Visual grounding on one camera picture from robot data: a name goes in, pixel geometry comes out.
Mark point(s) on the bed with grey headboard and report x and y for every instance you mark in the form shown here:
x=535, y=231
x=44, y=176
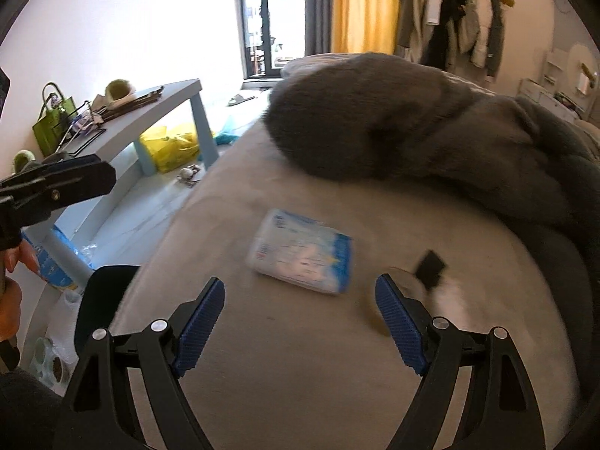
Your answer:
x=304, y=384

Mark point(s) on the white slipper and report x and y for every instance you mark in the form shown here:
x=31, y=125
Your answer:
x=241, y=100

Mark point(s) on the dark wooden sticks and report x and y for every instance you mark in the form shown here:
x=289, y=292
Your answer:
x=133, y=101

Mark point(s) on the grey curtain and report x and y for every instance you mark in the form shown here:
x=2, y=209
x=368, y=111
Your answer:
x=318, y=9

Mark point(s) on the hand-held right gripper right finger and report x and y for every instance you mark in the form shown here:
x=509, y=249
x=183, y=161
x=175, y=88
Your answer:
x=401, y=328

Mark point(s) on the teal toy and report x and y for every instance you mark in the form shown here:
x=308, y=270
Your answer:
x=227, y=137

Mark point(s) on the green tote bag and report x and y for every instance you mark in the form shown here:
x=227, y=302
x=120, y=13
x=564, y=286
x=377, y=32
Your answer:
x=49, y=131

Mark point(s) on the round mirror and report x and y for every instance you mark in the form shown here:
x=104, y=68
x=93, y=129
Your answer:
x=579, y=65

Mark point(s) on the black coat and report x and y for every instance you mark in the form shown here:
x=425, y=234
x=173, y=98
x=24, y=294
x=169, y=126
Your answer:
x=450, y=9

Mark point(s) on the person's left forearm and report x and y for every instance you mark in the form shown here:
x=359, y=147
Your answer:
x=23, y=412

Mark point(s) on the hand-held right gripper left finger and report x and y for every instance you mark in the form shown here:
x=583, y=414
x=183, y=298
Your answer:
x=199, y=328

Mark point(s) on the key bunch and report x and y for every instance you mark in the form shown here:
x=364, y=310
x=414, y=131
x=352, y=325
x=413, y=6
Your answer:
x=189, y=174

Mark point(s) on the yellow plastic bag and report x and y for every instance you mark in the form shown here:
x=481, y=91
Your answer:
x=171, y=150

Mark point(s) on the yellow curtain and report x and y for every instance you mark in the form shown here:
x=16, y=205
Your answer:
x=365, y=9

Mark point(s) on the light blue table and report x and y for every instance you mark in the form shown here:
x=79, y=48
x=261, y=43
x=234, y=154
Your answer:
x=140, y=117

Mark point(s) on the black framed glass door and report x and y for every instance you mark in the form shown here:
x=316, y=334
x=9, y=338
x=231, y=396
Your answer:
x=262, y=18

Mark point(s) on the small black card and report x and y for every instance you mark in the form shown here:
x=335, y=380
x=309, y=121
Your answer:
x=430, y=268

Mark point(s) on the white dressing table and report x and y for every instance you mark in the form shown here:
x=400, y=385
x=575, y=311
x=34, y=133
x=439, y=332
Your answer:
x=539, y=89

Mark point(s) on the beige coat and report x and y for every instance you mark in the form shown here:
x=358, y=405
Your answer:
x=412, y=14

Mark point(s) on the dark grey fluffy blanket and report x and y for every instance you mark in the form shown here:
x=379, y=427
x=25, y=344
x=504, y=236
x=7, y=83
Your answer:
x=422, y=117

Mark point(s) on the light grey jacket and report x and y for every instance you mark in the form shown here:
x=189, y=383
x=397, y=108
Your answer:
x=483, y=37

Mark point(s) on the white blue small box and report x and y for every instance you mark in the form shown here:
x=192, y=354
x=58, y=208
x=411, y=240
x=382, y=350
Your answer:
x=84, y=124

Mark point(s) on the person's left hand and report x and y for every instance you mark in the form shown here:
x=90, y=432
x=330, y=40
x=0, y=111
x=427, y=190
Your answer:
x=11, y=309

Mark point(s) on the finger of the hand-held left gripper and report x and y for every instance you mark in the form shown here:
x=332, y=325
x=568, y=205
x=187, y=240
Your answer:
x=70, y=180

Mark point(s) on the blue white tissue packet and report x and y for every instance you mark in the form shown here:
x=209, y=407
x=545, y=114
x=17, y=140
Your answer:
x=300, y=253

